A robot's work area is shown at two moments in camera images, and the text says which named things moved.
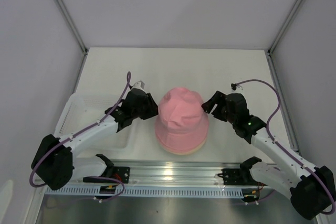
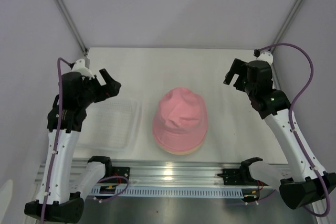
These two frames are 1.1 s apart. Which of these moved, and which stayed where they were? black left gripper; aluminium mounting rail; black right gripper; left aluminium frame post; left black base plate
Moved: black left gripper; black right gripper
Stayed: left black base plate; aluminium mounting rail; left aluminium frame post
